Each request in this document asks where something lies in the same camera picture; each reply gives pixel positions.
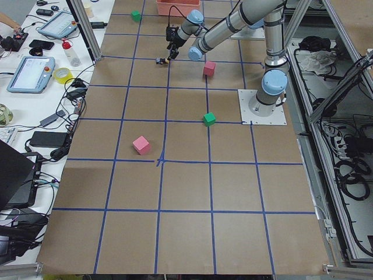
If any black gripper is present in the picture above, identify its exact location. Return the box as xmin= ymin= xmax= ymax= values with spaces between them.
xmin=166 ymin=26 xmax=182 ymax=60

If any green cube near bin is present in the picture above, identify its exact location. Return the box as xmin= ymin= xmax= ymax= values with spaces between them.
xmin=131 ymin=10 xmax=142 ymax=22

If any teach pendant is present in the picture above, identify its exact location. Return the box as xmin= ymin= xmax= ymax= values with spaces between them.
xmin=37 ymin=11 xmax=78 ymax=39
xmin=6 ymin=56 xmax=55 ymax=94

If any aluminium frame post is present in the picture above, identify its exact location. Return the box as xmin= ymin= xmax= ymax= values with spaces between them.
xmin=66 ymin=0 xmax=102 ymax=62

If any yellow tape roll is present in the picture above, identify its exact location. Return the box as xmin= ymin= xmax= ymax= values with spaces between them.
xmin=52 ymin=68 xmax=74 ymax=85

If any pink cube far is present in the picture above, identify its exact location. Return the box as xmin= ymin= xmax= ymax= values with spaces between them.
xmin=132 ymin=135 xmax=151 ymax=155

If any black smartphone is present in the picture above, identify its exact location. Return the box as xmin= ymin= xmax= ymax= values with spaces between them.
xmin=29 ymin=40 xmax=55 ymax=51

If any pink cube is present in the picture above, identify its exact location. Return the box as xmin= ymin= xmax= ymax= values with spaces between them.
xmin=203 ymin=61 xmax=216 ymax=77
xmin=132 ymin=135 xmax=151 ymax=155

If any pink plastic bin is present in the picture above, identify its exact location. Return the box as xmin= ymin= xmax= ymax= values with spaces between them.
xmin=156 ymin=0 xmax=200 ymax=17

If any red cap squeeze bottle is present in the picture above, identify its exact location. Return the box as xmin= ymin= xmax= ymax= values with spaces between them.
xmin=62 ymin=39 xmax=81 ymax=67

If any crumpled white cloth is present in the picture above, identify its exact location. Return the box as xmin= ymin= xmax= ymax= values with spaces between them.
xmin=299 ymin=50 xmax=337 ymax=75

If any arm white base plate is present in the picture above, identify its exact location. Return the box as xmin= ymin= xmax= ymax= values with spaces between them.
xmin=238 ymin=89 xmax=287 ymax=125
xmin=230 ymin=27 xmax=265 ymax=41

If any pink cube centre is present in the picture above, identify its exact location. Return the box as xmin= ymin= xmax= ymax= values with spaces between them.
xmin=203 ymin=61 xmax=216 ymax=77

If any black laptop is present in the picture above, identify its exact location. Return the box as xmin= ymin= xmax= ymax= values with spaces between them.
xmin=1 ymin=141 xmax=41 ymax=210

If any green cube near arm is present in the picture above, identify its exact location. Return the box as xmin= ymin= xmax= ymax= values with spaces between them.
xmin=203 ymin=112 xmax=216 ymax=127

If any upper teach pendant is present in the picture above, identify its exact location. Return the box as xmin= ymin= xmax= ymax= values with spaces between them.
xmin=37 ymin=11 xmax=78 ymax=39

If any black power adapter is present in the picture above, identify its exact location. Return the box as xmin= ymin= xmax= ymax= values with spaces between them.
xmin=30 ymin=131 xmax=67 ymax=148

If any lower teach pendant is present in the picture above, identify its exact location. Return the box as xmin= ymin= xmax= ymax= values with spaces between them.
xmin=6 ymin=56 xmax=55 ymax=94

